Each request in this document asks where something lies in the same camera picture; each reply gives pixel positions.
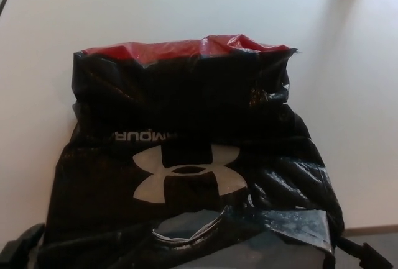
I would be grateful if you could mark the black plastic bag white logo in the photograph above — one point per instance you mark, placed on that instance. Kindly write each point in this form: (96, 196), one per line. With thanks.
(186, 104)

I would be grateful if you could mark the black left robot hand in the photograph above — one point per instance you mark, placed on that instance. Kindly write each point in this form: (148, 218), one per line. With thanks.
(21, 253)

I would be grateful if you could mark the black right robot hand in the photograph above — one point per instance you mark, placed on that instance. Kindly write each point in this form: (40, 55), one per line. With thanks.
(360, 258)

